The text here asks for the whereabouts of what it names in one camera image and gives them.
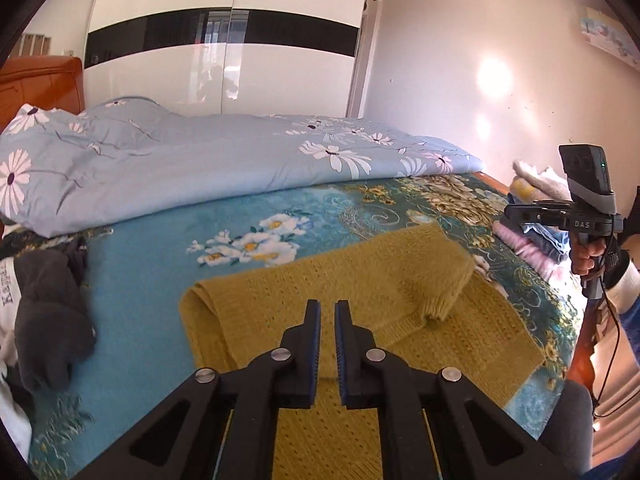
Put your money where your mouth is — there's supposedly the mustard yellow knit sweater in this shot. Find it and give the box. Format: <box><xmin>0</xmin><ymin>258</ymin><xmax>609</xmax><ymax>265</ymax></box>
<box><xmin>179</xmin><ymin>223</ymin><xmax>544</xmax><ymax>479</ymax></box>

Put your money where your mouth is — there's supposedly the stack of folded clothes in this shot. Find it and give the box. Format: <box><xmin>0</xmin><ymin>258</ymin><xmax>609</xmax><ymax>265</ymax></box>
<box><xmin>492</xmin><ymin>159</ymin><xmax>577</xmax><ymax>290</ymax></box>

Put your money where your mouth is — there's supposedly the person's right hand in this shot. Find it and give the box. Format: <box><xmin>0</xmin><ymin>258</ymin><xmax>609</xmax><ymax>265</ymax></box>
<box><xmin>570</xmin><ymin>234</ymin><xmax>606</xmax><ymax>276</ymax></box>

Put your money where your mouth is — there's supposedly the teal floral bed blanket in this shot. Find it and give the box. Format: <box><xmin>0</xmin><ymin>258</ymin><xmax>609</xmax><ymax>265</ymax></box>
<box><xmin>29</xmin><ymin>174</ymin><xmax>585</xmax><ymax>479</ymax></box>

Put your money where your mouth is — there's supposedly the dark grey white Kappa sweatshirt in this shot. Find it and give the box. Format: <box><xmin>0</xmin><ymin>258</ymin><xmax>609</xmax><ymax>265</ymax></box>
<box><xmin>1</xmin><ymin>237</ymin><xmax>96</xmax><ymax>460</ymax></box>

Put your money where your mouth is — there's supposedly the light blue floral duvet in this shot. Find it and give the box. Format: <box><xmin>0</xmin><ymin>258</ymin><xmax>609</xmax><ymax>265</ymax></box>
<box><xmin>1</xmin><ymin>96</ymin><xmax>483</xmax><ymax>237</ymax></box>

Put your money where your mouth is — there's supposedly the orange wooden headboard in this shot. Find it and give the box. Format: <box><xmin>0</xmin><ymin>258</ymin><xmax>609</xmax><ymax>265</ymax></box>
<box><xmin>1</xmin><ymin>55</ymin><xmax>86</xmax><ymax>129</ymax></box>

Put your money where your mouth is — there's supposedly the white black striped wardrobe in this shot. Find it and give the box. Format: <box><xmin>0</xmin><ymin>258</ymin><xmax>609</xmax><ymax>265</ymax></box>
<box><xmin>85</xmin><ymin>0</ymin><xmax>364</xmax><ymax>116</ymax></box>

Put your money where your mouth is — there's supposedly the black grey tracking camera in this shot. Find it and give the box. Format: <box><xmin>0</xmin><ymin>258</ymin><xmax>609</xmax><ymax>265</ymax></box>
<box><xmin>559</xmin><ymin>144</ymin><xmax>617</xmax><ymax>214</ymax></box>

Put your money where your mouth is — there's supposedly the black cable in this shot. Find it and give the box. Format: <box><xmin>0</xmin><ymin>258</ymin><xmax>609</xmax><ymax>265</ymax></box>
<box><xmin>591</xmin><ymin>237</ymin><xmax>640</xmax><ymax>418</ymax></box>

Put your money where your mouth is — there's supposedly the wall poster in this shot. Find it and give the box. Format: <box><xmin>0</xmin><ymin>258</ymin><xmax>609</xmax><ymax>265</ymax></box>
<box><xmin>580</xmin><ymin>8</ymin><xmax>640</xmax><ymax>70</ymax></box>

